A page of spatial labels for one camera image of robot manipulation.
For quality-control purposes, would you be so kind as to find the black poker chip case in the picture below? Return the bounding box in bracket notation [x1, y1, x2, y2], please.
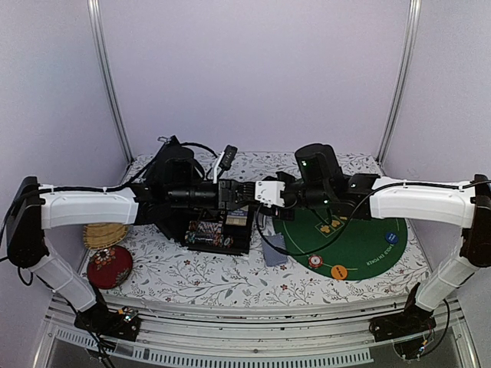
[130, 134, 269, 257]

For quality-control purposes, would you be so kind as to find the red white chip stack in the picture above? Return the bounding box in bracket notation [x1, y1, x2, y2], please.
[308, 255, 324, 269]

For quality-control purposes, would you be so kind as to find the blue small blind button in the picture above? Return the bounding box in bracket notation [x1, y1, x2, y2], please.
[384, 232, 399, 245]

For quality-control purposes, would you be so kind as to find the orange big blind button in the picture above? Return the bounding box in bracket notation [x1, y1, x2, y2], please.
[331, 264, 348, 280]

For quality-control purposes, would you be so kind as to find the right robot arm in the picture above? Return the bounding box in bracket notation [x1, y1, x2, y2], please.
[255, 143, 490, 334]

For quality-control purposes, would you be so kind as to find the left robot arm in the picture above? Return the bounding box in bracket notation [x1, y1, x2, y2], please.
[1, 144, 255, 333]

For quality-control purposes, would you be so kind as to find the poker chip row near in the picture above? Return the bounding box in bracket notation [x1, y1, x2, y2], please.
[184, 221, 234, 248]

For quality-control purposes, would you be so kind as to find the boxed playing cards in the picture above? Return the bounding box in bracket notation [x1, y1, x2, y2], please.
[226, 209, 249, 226]

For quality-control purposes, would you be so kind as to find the green poker felt mat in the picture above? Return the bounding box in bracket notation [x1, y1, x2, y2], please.
[273, 209, 408, 281]

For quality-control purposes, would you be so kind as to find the floral tablecloth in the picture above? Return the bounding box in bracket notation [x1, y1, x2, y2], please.
[78, 151, 430, 307]

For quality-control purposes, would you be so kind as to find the blue playing card deck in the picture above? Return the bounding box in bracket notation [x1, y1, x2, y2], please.
[262, 234, 288, 267]

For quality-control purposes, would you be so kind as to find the woven wicker basket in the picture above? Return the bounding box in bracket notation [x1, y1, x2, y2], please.
[83, 223, 129, 250]

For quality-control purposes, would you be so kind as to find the red embroidered round cushion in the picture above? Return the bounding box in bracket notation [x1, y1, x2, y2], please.
[86, 245, 133, 290]

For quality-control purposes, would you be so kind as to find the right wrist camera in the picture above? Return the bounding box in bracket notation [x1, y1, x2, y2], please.
[254, 180, 285, 208]

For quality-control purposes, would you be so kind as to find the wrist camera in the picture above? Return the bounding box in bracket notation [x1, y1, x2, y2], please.
[213, 145, 238, 183]
[254, 180, 285, 208]

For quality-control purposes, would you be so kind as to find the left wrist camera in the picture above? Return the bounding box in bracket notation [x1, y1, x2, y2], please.
[213, 145, 238, 183]

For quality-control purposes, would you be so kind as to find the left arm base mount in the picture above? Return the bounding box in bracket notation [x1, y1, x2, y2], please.
[74, 304, 141, 342]

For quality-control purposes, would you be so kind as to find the front aluminium rail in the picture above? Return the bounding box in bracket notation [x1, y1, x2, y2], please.
[32, 294, 480, 367]

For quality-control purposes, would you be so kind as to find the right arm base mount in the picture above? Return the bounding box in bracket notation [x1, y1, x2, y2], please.
[369, 305, 436, 360]

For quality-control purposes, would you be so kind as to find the right aluminium frame post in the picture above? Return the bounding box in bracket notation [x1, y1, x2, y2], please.
[376, 0, 422, 167]

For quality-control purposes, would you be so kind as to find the aluminium frame post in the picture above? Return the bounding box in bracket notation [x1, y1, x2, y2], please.
[87, 0, 133, 163]
[376, 0, 422, 167]

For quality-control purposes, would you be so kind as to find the left aluminium frame post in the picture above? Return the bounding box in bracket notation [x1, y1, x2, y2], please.
[87, 0, 133, 163]

